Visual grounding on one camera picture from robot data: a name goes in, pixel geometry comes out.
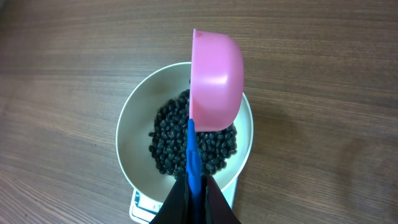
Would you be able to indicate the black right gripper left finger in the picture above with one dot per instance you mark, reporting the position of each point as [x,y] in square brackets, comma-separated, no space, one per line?
[175,208]

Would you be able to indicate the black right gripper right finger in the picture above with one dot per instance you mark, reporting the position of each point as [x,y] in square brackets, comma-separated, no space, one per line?
[216,208]

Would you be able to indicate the pink scoop blue handle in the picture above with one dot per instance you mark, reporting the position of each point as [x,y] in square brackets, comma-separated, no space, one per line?
[216,91]

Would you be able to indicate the white digital kitchen scale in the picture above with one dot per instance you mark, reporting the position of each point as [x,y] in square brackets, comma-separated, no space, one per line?
[143,209]

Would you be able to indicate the black beans in bowl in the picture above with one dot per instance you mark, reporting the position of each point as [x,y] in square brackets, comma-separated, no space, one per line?
[169,140]

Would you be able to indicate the white bowl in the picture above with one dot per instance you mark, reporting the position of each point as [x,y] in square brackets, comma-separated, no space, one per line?
[136,121]

